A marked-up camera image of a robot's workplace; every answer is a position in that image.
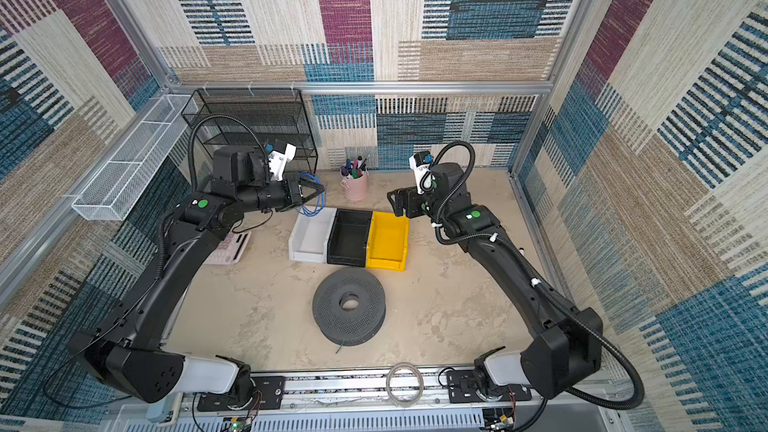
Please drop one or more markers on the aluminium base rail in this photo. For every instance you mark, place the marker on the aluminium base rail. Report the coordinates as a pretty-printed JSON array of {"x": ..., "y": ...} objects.
[{"x": 355, "y": 400}]

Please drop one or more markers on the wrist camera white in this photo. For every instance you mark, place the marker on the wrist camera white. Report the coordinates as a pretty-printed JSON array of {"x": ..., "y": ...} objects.
[
  {"x": 420, "y": 163},
  {"x": 280, "y": 154}
]

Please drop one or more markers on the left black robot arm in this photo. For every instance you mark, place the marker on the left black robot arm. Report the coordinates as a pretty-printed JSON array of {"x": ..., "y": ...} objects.
[{"x": 124, "y": 351}]

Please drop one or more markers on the clear tubing coil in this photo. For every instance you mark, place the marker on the clear tubing coil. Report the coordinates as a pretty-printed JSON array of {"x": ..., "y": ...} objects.
[{"x": 404, "y": 384}]

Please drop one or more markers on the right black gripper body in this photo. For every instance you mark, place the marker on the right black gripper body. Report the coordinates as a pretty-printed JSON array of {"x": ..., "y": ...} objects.
[{"x": 417, "y": 205}]

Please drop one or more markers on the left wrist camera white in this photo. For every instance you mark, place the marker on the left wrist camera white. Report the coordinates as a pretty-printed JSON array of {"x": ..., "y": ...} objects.
[{"x": 280, "y": 154}]

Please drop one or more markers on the pink pen cup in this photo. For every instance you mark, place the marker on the pink pen cup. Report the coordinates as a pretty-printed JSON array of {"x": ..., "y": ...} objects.
[{"x": 354, "y": 179}]

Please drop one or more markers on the black mesh shelf rack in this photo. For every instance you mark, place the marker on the black mesh shelf rack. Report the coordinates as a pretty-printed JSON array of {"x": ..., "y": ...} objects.
[{"x": 272, "y": 114}]

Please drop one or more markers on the white wire mesh basket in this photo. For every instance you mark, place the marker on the white wire mesh basket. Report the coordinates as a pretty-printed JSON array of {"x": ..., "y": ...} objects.
[{"x": 117, "y": 186}]

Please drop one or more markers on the black plastic bin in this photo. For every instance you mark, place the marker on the black plastic bin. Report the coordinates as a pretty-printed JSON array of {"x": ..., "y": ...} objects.
[{"x": 347, "y": 244}]

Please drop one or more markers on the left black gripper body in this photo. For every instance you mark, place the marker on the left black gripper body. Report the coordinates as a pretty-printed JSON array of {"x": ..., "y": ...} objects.
[{"x": 279, "y": 196}]

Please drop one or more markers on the white plastic bin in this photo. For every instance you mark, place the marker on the white plastic bin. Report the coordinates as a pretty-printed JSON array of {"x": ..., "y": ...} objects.
[{"x": 310, "y": 235}]

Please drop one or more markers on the yellow plastic bin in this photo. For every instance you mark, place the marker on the yellow plastic bin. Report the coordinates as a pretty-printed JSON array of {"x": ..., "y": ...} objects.
[{"x": 387, "y": 245}]

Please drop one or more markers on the grey filament spool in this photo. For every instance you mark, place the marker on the grey filament spool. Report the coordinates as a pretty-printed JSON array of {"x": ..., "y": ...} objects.
[{"x": 349, "y": 306}]

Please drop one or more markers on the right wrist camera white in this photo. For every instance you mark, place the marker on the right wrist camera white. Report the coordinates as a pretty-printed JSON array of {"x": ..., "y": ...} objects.
[{"x": 420, "y": 163}]

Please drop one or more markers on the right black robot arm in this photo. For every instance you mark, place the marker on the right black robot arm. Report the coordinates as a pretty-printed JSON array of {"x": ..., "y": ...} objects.
[{"x": 567, "y": 342}]

